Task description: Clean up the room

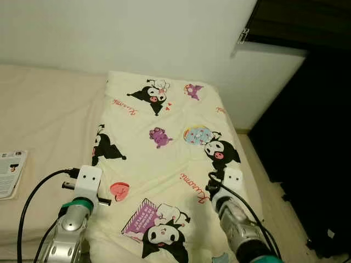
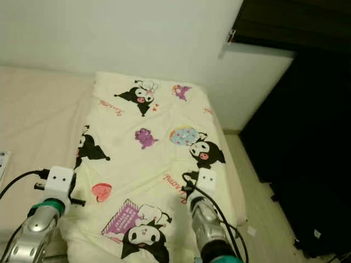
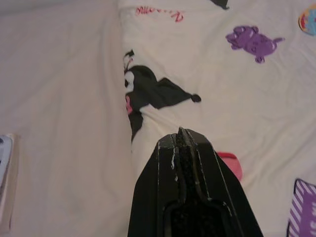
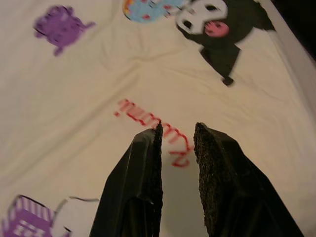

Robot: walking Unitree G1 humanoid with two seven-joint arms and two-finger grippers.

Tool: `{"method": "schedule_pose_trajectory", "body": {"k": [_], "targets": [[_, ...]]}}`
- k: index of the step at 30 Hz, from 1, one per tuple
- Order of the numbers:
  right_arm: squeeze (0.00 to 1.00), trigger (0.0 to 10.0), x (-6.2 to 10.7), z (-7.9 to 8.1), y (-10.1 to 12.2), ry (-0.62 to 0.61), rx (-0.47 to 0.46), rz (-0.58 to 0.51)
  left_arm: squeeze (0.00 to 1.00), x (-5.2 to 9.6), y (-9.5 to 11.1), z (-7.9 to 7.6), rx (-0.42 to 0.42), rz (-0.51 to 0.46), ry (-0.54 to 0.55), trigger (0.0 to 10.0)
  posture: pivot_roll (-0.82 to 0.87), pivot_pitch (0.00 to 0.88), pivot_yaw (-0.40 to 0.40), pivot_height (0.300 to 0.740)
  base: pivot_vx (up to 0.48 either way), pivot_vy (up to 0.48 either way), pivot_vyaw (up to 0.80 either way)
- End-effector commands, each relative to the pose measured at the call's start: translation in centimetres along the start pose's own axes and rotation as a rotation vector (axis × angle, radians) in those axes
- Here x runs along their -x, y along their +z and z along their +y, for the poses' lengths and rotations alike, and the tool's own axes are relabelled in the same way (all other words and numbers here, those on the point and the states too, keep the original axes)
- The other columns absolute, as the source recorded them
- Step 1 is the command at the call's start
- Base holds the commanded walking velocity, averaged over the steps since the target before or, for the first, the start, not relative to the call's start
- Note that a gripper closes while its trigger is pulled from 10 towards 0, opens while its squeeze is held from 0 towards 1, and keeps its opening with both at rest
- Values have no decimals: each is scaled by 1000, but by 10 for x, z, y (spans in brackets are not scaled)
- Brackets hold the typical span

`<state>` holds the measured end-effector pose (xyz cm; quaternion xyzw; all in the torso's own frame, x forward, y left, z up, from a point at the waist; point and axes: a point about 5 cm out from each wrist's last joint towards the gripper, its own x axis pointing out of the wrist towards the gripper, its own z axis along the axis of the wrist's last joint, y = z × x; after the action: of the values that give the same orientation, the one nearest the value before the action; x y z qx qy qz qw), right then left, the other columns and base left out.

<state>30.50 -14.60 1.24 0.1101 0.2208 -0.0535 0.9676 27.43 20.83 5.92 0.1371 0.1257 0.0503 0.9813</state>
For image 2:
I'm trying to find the white printed booklet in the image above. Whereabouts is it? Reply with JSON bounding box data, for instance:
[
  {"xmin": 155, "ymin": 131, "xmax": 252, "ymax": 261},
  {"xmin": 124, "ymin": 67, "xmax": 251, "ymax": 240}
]
[{"xmin": 0, "ymin": 152, "xmax": 12, "ymax": 182}]

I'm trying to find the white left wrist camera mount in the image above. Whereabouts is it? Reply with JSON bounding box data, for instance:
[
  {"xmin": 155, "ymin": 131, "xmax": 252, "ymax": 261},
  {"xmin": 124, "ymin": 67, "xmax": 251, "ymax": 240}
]
[{"xmin": 45, "ymin": 164, "xmax": 76, "ymax": 211}]

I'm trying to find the cream cartoon print quilt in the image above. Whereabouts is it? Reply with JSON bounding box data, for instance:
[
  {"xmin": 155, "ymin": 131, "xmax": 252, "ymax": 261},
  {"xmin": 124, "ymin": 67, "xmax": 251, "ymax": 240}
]
[{"xmin": 60, "ymin": 70, "xmax": 247, "ymax": 263}]

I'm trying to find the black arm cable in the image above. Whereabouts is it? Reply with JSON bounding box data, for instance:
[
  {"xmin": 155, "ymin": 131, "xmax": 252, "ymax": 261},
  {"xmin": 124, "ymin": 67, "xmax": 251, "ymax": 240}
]
[
  {"xmin": 0, "ymin": 169, "xmax": 54, "ymax": 263},
  {"xmin": 182, "ymin": 178, "xmax": 250, "ymax": 262}
]

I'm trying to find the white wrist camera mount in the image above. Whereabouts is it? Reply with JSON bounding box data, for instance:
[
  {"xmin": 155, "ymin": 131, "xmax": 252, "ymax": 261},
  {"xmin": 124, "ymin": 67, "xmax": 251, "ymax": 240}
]
[
  {"xmin": 45, "ymin": 164, "xmax": 76, "ymax": 211},
  {"xmin": 196, "ymin": 167, "xmax": 217, "ymax": 199}
]

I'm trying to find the bed with beige sheet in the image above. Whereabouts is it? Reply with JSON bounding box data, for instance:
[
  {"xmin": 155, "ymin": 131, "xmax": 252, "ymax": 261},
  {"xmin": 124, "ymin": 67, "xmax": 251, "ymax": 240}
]
[{"xmin": 0, "ymin": 65, "xmax": 247, "ymax": 261}]

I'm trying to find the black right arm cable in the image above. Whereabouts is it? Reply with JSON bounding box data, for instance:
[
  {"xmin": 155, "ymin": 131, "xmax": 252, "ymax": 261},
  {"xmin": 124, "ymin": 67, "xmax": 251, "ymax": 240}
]
[{"xmin": 182, "ymin": 178, "xmax": 250, "ymax": 262}]

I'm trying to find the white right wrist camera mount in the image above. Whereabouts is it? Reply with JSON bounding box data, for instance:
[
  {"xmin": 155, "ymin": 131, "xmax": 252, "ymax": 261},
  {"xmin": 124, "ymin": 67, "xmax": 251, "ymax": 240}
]
[{"xmin": 196, "ymin": 167, "xmax": 217, "ymax": 199}]

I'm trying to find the dark window blind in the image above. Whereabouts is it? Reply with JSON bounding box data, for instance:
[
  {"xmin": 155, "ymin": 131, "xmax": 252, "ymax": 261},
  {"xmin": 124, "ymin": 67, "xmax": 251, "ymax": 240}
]
[{"xmin": 230, "ymin": 0, "xmax": 351, "ymax": 53}]

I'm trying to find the black wardrobe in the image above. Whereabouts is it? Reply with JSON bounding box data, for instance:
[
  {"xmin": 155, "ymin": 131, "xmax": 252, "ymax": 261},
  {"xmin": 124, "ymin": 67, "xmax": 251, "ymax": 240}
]
[{"xmin": 239, "ymin": 49, "xmax": 351, "ymax": 259}]

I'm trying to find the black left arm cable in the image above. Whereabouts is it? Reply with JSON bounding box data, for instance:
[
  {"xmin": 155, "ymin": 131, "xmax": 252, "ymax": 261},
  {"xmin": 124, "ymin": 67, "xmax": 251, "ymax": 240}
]
[{"xmin": 0, "ymin": 169, "xmax": 54, "ymax": 263}]

